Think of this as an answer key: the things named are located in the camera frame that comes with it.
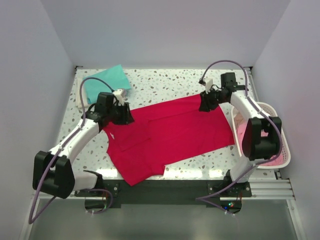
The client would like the folded cream t shirt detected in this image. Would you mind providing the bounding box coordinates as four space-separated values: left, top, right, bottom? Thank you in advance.
75 77 89 109

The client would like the white plastic laundry basket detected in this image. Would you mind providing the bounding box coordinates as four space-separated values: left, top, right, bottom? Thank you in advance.
231 102 291 170

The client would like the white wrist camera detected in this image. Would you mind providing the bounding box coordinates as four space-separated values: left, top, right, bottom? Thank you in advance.
112 88 126 106
198 77 214 93

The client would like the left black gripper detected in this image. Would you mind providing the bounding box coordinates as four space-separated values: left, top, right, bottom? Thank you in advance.
107 102 135 126

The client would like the red t shirt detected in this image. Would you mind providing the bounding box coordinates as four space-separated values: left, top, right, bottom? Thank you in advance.
103 94 234 186

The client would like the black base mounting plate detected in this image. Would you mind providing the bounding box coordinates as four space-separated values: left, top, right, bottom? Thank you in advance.
74 178 252 214

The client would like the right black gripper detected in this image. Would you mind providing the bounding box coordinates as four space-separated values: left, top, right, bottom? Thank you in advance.
198 87 228 113

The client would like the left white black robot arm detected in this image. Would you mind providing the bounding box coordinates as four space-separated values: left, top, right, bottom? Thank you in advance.
32 89 134 199

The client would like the beige t shirt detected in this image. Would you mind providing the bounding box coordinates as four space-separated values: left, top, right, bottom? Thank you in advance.
233 112 245 128

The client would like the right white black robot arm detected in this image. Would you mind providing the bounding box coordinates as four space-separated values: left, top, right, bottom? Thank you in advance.
199 72 283 197

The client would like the folded teal t shirt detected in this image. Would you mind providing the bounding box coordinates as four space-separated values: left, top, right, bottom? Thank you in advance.
83 64 132 104

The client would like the pink t shirt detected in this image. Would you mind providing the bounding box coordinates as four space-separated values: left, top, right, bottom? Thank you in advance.
236 122 285 167

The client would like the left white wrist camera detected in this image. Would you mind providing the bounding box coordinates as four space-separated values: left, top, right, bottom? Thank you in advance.
112 88 126 106

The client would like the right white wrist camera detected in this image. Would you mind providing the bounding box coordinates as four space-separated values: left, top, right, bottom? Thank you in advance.
198 77 214 93

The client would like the aluminium frame rail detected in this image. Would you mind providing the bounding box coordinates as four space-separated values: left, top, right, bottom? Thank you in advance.
39 179 296 200

